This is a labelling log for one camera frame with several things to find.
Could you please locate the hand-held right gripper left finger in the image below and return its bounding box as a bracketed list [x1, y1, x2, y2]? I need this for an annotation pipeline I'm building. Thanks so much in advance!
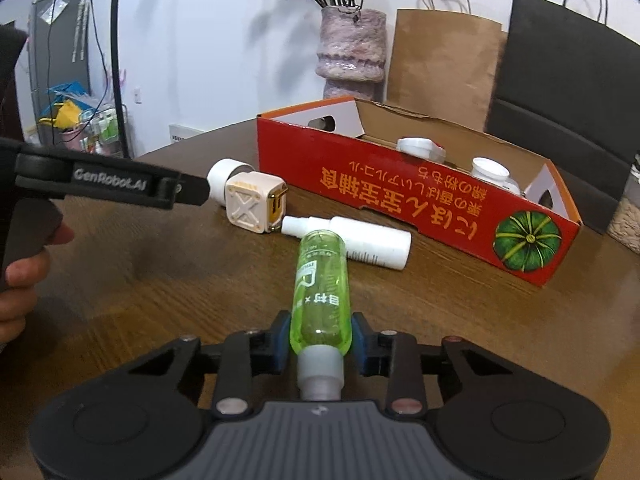
[127, 312, 294, 419]

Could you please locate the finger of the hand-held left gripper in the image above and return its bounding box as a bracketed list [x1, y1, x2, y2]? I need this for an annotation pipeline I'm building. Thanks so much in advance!
[167, 170, 211, 207]

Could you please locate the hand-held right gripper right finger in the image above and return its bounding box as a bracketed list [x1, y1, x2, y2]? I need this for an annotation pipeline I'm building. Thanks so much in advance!
[350, 312, 516, 417]

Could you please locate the green transparent bottle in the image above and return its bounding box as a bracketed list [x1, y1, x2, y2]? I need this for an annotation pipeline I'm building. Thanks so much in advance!
[289, 229, 354, 402]

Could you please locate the orange cardboard box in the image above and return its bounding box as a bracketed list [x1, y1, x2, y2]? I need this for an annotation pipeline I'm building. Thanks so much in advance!
[256, 95, 584, 289]

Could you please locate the person's left hand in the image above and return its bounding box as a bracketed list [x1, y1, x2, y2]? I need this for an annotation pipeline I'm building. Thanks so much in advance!
[0, 224, 76, 344]

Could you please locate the cluster of small bottles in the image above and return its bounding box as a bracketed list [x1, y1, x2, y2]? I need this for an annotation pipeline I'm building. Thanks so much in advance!
[81, 106, 129, 155]

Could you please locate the beige cube charger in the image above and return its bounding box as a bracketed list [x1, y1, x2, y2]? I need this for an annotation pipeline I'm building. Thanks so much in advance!
[224, 171, 290, 235]

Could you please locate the yellow plastic bag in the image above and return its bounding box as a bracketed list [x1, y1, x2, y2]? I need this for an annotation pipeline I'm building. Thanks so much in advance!
[40, 100, 84, 134]

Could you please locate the white spray bottle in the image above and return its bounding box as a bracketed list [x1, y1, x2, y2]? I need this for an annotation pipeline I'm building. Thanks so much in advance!
[280, 214, 413, 272]

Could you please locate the black tripod stand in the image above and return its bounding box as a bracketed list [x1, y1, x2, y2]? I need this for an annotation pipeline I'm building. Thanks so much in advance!
[104, 0, 135, 159]

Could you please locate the dark cloth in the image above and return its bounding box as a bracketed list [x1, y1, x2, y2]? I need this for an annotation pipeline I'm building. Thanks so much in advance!
[0, 22, 29, 142]

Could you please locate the grey cabinet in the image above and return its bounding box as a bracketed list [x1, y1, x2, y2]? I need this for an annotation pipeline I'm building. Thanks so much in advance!
[28, 0, 94, 111]

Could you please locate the red and white brush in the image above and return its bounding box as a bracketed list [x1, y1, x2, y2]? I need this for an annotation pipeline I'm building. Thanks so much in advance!
[396, 137, 448, 164]

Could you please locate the mottled purple ceramic vase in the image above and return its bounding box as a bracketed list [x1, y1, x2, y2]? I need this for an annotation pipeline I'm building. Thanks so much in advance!
[318, 6, 389, 101]

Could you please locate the white round jar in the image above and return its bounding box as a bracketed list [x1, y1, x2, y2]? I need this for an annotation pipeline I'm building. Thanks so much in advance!
[469, 156, 524, 196]

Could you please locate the brown paper bag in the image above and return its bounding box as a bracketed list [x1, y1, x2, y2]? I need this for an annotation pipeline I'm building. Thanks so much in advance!
[385, 0, 509, 134]

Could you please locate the clear container of nuts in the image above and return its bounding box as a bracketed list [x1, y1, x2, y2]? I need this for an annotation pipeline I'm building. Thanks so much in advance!
[605, 152, 640, 254]

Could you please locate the black paper bag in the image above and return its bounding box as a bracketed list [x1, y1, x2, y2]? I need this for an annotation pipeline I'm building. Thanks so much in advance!
[485, 0, 640, 164]

